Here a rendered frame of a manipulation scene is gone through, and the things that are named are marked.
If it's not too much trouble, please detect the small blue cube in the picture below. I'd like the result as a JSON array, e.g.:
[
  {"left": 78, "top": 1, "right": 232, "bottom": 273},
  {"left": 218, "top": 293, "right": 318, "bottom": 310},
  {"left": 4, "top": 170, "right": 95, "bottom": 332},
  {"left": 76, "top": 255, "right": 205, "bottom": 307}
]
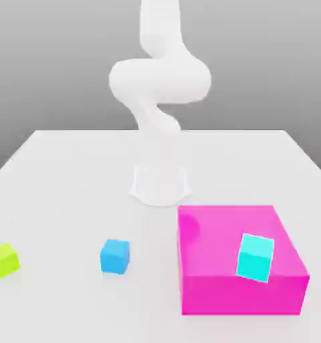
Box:
[{"left": 99, "top": 238, "right": 131, "bottom": 276}]

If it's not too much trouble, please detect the small cyan cube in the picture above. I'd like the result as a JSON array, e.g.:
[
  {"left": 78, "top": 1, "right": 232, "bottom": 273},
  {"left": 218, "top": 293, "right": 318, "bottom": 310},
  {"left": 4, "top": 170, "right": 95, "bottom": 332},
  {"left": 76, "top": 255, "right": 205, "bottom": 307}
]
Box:
[{"left": 235, "top": 233, "right": 275, "bottom": 284}]

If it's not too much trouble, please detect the small lime green cube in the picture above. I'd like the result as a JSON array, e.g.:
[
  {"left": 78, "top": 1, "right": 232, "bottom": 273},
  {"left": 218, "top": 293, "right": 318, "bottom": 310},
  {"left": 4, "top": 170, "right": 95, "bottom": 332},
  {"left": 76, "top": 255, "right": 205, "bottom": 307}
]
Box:
[{"left": 0, "top": 242, "right": 21, "bottom": 279}]

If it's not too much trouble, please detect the large magenta box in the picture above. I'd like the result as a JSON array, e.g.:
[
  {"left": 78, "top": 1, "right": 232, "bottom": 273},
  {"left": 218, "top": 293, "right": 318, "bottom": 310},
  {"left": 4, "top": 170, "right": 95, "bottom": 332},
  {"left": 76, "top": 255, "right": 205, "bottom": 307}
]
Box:
[{"left": 177, "top": 204, "right": 310, "bottom": 316}]

